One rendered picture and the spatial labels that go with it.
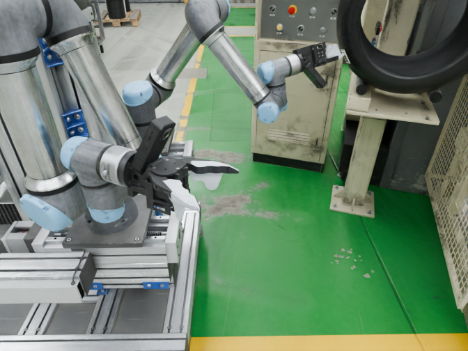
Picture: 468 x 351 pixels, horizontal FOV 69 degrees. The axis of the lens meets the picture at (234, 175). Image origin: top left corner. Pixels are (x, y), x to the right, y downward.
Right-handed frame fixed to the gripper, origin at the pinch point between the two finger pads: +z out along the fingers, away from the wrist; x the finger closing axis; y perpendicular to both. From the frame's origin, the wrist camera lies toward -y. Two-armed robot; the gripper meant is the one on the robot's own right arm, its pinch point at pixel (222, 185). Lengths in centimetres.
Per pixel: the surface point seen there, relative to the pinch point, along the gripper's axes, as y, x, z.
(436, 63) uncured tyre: -9, -130, 39
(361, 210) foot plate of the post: 85, -153, 26
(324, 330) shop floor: 98, -65, 23
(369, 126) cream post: 29, -147, 18
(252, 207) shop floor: 90, -128, -38
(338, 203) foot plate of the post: 85, -154, 12
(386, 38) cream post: -16, -141, 16
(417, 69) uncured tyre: -6, -130, 32
